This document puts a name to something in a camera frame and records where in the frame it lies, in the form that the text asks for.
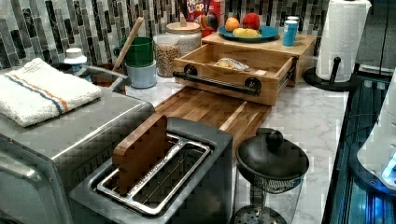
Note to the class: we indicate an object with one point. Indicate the yellow banana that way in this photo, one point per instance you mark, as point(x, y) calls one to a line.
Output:
point(246, 33)

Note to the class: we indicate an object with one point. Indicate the wooden drawer cabinet box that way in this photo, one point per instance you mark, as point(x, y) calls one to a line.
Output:
point(289, 49)

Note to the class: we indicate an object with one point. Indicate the packaged food in drawer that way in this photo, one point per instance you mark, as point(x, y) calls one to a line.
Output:
point(231, 64)

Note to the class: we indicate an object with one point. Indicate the red apple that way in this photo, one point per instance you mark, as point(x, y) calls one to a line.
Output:
point(252, 21)

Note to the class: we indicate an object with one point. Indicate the green mug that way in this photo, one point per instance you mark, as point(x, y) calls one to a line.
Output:
point(140, 53)

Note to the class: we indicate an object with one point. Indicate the wooden rolling pin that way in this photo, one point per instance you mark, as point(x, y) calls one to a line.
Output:
point(130, 38)

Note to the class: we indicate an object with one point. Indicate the red cereal box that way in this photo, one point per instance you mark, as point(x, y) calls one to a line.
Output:
point(209, 11)

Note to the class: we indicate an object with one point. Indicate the paper towel roll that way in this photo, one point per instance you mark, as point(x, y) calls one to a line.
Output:
point(341, 36)

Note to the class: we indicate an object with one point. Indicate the large wooden cutting board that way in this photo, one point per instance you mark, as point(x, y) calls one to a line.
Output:
point(240, 118)

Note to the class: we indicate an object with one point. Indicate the glass jar wooden lid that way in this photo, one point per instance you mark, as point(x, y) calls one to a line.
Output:
point(189, 34)

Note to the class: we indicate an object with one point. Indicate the small wooden board in toaster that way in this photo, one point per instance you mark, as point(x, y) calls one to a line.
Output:
point(140, 150)

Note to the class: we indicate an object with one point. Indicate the black paper towel holder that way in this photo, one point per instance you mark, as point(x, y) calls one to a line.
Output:
point(311, 78)

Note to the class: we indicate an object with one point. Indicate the white cap bottle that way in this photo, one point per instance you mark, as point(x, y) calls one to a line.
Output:
point(75, 58)

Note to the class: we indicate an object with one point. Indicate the silver toaster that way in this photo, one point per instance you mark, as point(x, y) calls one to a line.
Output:
point(191, 185)

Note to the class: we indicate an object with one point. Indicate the blue can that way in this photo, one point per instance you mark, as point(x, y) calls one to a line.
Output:
point(290, 31)

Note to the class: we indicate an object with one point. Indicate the glass jar with grains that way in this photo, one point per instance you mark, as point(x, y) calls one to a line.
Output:
point(166, 50)

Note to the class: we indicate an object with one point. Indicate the white can behind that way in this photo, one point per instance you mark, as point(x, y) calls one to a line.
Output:
point(294, 18)

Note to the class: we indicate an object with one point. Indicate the glass french press black lid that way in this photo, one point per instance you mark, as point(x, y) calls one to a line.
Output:
point(269, 176)

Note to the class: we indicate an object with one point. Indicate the orange fruit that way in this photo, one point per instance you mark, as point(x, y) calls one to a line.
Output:
point(231, 24)

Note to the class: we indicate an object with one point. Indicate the blue plate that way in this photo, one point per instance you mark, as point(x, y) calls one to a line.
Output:
point(267, 33)

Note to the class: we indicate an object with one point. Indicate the stainless toaster oven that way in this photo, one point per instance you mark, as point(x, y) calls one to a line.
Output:
point(41, 164)

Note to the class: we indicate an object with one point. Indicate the wooden drawer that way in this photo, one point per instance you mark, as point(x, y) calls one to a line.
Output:
point(249, 74)

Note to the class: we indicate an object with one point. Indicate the light blue mug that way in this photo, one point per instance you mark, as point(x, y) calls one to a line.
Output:
point(142, 77)

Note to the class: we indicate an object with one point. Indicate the white striped folded towel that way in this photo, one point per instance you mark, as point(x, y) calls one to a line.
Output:
point(37, 92)

